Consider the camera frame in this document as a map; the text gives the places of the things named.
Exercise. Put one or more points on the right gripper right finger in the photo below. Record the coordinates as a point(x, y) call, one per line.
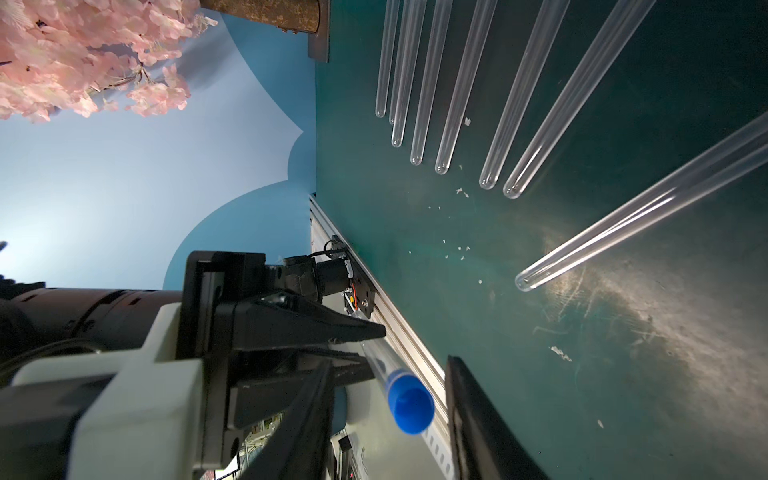
point(483, 447)

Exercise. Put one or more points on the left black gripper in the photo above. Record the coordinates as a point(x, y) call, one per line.
point(250, 324)

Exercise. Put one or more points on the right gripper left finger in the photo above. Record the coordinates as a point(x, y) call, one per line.
point(298, 449)

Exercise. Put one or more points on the test tube diagonal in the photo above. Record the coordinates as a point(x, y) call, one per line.
point(740, 153)
point(616, 31)

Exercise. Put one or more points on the test tube horizontal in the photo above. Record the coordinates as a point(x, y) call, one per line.
point(475, 42)

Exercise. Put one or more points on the test tube vertical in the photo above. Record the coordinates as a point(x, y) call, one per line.
point(402, 14)

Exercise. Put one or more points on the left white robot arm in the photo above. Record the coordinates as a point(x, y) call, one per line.
point(39, 322)

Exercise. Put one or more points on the black square tree base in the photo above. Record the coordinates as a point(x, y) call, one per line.
point(319, 41)

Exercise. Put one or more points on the pink cherry blossom tree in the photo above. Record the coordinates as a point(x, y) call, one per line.
point(71, 55)

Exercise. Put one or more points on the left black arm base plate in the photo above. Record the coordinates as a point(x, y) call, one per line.
point(359, 297)

